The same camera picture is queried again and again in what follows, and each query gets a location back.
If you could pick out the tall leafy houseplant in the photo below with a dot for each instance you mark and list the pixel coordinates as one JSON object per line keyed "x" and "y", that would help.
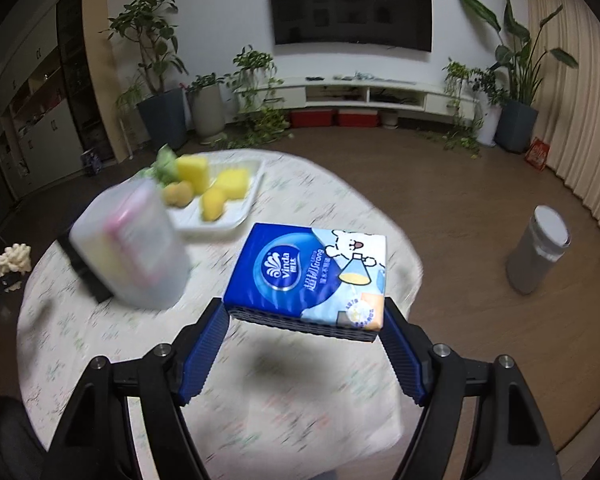
{"x": 147, "y": 30}

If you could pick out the white ribbed planter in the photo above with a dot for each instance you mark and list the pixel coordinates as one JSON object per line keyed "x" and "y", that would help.
{"x": 206, "y": 112}

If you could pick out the red paper bag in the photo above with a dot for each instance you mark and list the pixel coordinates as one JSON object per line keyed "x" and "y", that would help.
{"x": 537, "y": 154}

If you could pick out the dark display shelf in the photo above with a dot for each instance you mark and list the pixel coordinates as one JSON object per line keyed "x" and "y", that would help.
{"x": 80, "y": 70}

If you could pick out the small trailing houseplant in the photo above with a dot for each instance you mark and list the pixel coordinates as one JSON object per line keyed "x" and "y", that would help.
{"x": 457, "y": 75}

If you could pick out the small white pot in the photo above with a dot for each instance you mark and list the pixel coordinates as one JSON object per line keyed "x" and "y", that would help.
{"x": 389, "y": 119}

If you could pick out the white tray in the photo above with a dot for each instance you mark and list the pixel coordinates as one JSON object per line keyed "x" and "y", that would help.
{"x": 240, "y": 212}

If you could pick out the thin-leaved houseplant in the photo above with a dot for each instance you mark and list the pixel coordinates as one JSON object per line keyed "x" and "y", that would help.
{"x": 130, "y": 95}

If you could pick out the blue tissue pack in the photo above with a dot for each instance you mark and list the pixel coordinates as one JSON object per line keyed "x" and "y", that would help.
{"x": 290, "y": 270}

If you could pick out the grey cylindrical trash can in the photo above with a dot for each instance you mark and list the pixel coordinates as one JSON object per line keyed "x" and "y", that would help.
{"x": 537, "y": 250}

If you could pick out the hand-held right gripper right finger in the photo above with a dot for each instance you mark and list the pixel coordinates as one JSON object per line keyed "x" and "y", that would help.
{"x": 402, "y": 355}

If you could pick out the white television cabinet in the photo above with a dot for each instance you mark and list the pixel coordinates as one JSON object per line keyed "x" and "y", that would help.
{"x": 415, "y": 92}

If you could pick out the beige chenille scrubber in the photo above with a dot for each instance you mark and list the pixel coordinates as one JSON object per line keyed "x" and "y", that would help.
{"x": 14, "y": 260}

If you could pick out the round table with floral cloth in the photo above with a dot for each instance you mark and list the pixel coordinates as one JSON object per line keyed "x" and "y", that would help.
{"x": 290, "y": 195}

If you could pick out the red storage box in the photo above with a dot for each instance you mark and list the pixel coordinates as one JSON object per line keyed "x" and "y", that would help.
{"x": 312, "y": 118}
{"x": 357, "y": 119}

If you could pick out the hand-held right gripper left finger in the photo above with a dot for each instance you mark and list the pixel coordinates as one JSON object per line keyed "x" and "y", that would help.
{"x": 202, "y": 355}

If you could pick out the yellow teardrop makeup sponge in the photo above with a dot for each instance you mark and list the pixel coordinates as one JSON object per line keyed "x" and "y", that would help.
{"x": 214, "y": 205}

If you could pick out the yellow rectangular sponge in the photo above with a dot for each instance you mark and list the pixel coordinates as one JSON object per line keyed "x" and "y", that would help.
{"x": 192, "y": 174}
{"x": 232, "y": 184}

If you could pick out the wall-mounted television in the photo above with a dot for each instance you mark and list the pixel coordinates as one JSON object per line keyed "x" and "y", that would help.
{"x": 350, "y": 10}

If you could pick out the large broad-leaved houseplant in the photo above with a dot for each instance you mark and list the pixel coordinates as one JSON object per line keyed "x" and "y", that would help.
{"x": 517, "y": 60}

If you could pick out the small green houseplant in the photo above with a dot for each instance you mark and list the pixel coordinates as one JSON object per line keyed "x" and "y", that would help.
{"x": 205, "y": 82}

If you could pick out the dark blue square planter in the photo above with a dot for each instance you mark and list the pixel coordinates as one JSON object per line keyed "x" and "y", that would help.
{"x": 164, "y": 120}

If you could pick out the trailing pothos plant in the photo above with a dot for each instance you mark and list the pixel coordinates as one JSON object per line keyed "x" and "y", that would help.
{"x": 255, "y": 70}

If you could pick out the dark blue tapered planter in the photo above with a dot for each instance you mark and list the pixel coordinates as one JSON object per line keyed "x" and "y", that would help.
{"x": 516, "y": 127}

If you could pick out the translucent plastic container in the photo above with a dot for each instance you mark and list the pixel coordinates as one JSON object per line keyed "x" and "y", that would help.
{"x": 130, "y": 245}

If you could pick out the white wall cabinet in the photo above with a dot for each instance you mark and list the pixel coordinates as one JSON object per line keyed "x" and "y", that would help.
{"x": 35, "y": 130}

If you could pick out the yellow gourd-shaped makeup sponge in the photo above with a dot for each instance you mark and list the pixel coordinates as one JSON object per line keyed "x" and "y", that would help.
{"x": 177, "y": 194}

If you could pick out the white tall planter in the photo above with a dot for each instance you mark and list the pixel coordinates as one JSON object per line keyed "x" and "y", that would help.
{"x": 487, "y": 127}

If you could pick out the bushy dark green houseplant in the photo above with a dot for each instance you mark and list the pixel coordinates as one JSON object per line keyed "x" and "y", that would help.
{"x": 490, "y": 87}

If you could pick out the beige curtain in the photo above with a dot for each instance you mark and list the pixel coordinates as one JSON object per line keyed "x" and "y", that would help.
{"x": 580, "y": 110}

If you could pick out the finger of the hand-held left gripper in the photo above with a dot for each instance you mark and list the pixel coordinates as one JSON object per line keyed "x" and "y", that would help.
{"x": 2, "y": 292}

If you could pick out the person's dark trousers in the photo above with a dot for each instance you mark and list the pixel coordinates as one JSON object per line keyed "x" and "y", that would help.
{"x": 10, "y": 440}

